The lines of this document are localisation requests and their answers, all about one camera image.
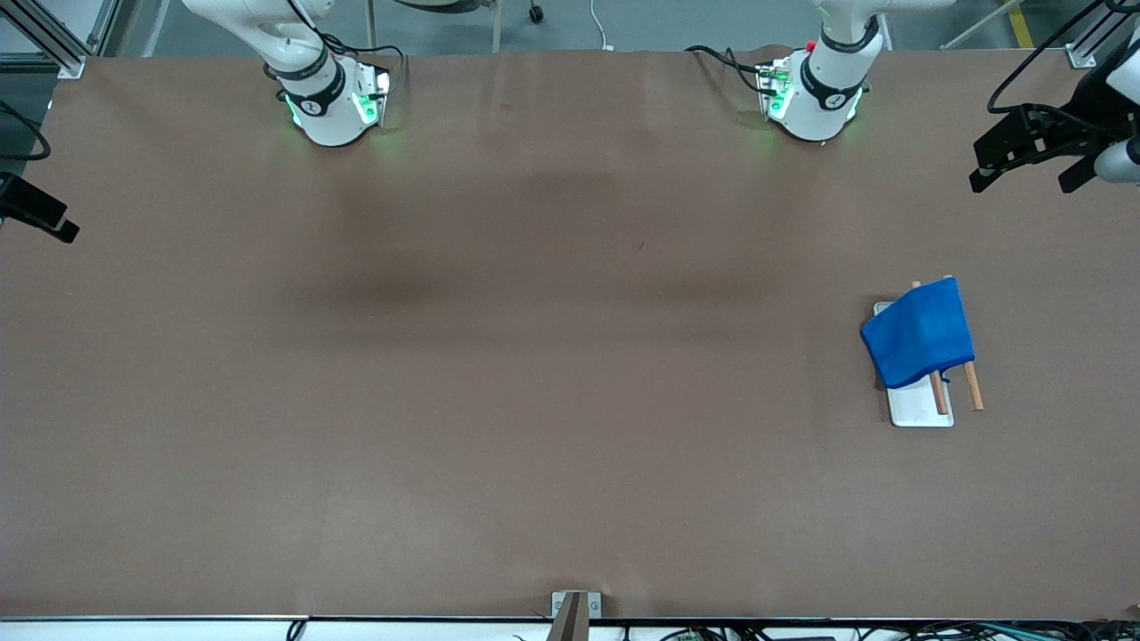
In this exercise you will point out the grey metal leg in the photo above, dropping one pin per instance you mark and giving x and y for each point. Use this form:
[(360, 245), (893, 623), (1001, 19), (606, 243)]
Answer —
[(497, 25), (370, 22)]

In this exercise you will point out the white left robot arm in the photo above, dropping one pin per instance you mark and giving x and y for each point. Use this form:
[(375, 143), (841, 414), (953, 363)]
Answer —
[(819, 98)]

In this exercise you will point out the blue microfibre towel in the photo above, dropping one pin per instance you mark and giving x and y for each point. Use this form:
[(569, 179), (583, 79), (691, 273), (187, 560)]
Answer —
[(922, 334)]

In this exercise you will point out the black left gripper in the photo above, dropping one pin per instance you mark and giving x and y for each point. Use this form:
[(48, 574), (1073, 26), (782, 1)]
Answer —
[(1075, 125)]

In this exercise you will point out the table cover sheet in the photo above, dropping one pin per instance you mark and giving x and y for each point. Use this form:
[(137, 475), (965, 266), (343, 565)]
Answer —
[(570, 401)]

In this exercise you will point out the aluminium profile frame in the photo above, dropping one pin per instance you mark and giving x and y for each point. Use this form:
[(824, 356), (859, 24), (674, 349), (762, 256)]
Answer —
[(1079, 55), (53, 49)]

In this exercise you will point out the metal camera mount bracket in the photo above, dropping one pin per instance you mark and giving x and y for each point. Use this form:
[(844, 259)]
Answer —
[(574, 614)]

